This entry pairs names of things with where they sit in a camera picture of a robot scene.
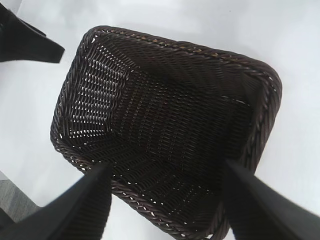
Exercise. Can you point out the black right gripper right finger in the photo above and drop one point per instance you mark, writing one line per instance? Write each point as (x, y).
(262, 212)

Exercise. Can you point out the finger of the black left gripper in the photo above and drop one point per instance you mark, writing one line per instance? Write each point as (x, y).
(22, 42)

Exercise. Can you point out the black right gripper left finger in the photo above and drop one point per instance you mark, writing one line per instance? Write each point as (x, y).
(70, 215)

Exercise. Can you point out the dark brown woven basket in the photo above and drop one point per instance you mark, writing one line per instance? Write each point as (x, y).
(175, 112)

